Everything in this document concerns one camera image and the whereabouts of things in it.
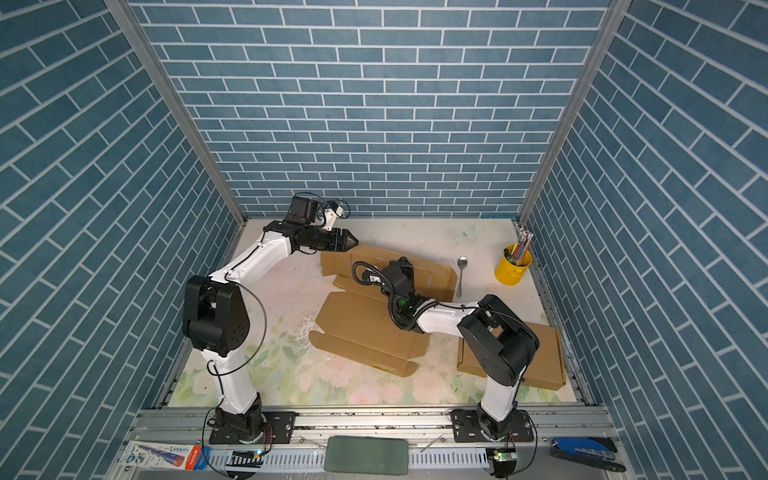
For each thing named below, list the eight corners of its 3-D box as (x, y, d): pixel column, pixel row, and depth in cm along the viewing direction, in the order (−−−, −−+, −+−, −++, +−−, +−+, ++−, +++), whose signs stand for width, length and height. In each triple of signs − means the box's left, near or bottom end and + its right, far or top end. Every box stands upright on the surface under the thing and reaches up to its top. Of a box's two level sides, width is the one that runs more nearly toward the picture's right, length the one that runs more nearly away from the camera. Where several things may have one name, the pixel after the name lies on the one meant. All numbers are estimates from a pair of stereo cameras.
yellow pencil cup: (497, 287, 104) (509, 264, 94) (492, 267, 109) (502, 244, 99) (521, 287, 104) (535, 265, 94) (515, 267, 110) (527, 244, 99)
